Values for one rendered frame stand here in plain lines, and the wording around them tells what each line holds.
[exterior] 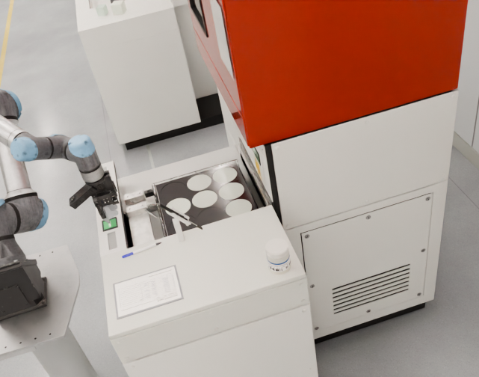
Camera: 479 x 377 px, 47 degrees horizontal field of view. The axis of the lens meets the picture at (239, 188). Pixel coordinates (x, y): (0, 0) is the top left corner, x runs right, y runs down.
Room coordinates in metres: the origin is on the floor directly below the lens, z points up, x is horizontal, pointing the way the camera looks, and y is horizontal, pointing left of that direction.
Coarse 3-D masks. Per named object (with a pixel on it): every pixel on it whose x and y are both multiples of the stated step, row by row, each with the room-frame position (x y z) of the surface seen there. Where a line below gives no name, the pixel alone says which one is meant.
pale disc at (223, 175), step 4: (220, 168) 1.79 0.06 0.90; (224, 168) 1.78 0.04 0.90; (228, 168) 1.78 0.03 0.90; (232, 168) 1.77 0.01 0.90; (216, 172) 1.77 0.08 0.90; (220, 172) 1.76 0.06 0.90; (224, 172) 1.76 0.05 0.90; (228, 172) 1.75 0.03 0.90; (232, 172) 1.75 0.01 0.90; (236, 172) 1.74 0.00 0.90; (216, 176) 1.75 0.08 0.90; (220, 176) 1.74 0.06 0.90; (224, 176) 1.74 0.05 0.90; (228, 176) 1.73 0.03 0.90; (232, 176) 1.72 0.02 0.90; (216, 180) 1.72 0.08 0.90; (220, 180) 1.71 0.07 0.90; (224, 180) 1.71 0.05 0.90; (228, 180) 1.70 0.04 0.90
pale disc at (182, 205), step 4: (172, 200) 1.65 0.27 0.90; (176, 200) 1.64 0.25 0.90; (180, 200) 1.64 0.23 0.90; (184, 200) 1.63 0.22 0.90; (188, 200) 1.63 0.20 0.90; (168, 204) 1.63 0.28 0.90; (172, 204) 1.63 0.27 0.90; (176, 204) 1.62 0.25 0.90; (180, 204) 1.62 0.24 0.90; (184, 204) 1.61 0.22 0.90; (188, 204) 1.61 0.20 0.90; (176, 208) 1.60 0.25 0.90; (180, 208) 1.59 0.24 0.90; (184, 208) 1.59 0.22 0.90; (188, 208) 1.58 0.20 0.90; (168, 212) 1.58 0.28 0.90; (184, 212) 1.56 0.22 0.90
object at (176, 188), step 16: (192, 176) 1.78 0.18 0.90; (208, 176) 1.76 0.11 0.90; (240, 176) 1.71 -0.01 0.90; (160, 192) 1.71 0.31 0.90; (176, 192) 1.69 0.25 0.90; (192, 192) 1.67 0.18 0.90; (192, 208) 1.58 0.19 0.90; (208, 208) 1.56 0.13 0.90; (224, 208) 1.54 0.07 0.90; (256, 208) 1.51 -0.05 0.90; (192, 224) 1.49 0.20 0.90
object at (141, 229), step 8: (144, 200) 1.71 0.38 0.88; (136, 216) 1.62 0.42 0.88; (144, 216) 1.61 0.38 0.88; (136, 224) 1.57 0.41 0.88; (144, 224) 1.56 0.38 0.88; (136, 232) 1.53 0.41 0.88; (144, 232) 1.52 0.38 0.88; (152, 232) 1.52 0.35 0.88; (136, 240) 1.49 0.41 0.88; (144, 240) 1.48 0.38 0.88; (152, 240) 1.47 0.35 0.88
